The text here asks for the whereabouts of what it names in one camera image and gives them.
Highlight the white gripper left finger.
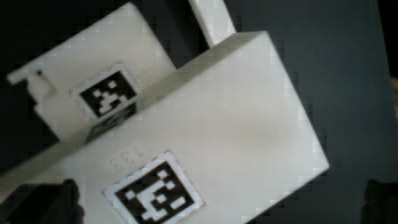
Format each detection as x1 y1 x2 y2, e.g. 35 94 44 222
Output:
0 179 83 224

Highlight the white cabinet body box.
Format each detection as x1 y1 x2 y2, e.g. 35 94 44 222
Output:
5 0 237 144

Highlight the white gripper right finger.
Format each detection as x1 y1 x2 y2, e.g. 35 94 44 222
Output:
360 179 398 224

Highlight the white cabinet top block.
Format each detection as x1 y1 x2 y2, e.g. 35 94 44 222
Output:
0 32 328 224

